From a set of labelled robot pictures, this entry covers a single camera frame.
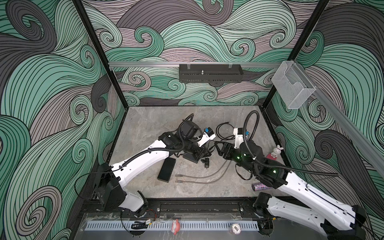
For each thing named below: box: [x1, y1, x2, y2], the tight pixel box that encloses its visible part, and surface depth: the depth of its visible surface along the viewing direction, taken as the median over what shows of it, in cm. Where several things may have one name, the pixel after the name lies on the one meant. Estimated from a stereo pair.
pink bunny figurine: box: [266, 144, 284, 161], surface depth 90 cm
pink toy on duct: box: [171, 218, 181, 236], surface depth 66 cm
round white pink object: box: [231, 223, 242, 235], surface depth 65 cm
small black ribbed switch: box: [157, 157, 176, 183], surface depth 87 cm
